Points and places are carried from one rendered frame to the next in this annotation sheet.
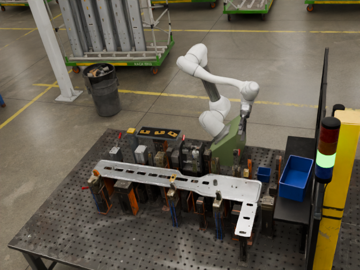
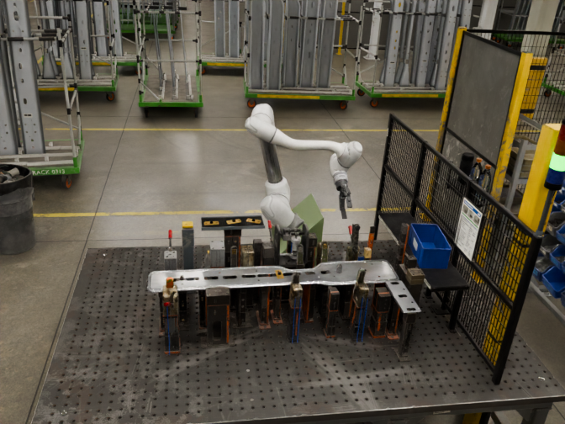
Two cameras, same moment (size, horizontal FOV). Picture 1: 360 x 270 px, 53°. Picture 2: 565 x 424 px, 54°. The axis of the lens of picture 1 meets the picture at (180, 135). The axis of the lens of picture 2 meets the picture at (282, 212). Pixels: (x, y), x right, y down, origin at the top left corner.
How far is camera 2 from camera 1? 1.65 m
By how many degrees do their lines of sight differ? 32
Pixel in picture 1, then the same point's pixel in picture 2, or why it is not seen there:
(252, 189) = (383, 268)
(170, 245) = (303, 363)
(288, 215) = (444, 282)
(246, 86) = (349, 147)
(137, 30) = (31, 120)
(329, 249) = not seen: hidden behind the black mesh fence
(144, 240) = (264, 368)
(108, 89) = (23, 205)
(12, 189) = not seen: outside the picture
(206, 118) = (275, 204)
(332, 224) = not seen: hidden behind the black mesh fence
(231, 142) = (316, 230)
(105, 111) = (13, 245)
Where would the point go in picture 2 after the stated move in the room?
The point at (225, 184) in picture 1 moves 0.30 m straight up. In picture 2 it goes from (351, 269) to (356, 222)
